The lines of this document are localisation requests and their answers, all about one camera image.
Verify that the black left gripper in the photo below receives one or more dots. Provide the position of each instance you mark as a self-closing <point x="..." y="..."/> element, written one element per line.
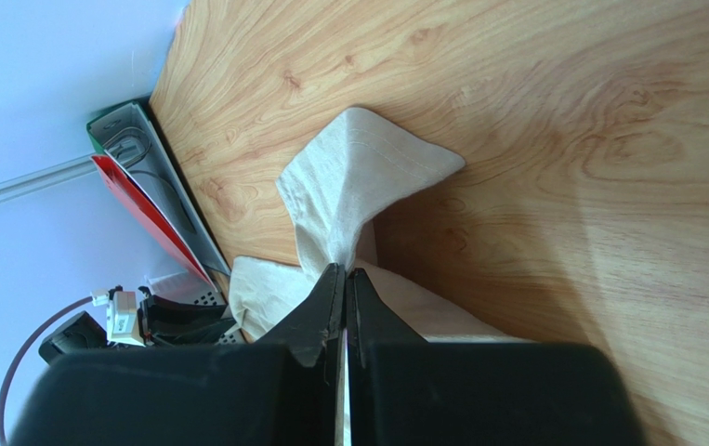
<point x="204" y="320"/>

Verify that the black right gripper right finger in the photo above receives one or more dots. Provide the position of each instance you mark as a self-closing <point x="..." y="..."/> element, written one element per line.
<point x="370" y="321"/>

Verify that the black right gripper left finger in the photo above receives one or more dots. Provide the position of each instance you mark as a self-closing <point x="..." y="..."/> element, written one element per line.
<point x="312" y="331"/>

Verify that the beige t-shirt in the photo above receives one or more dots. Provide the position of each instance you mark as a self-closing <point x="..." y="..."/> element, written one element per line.
<point x="356" y="167"/>

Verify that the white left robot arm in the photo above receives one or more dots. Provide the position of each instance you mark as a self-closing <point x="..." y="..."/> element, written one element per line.
<point x="81" y="332"/>

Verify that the white laundry basket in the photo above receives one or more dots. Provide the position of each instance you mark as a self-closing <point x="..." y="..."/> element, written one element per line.
<point x="180" y="287"/>

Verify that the red folder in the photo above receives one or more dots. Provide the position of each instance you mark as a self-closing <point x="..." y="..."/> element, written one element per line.
<point x="146" y="213"/>

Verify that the green folder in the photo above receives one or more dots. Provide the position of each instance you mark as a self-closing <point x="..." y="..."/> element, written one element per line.
<point x="127" y="134"/>

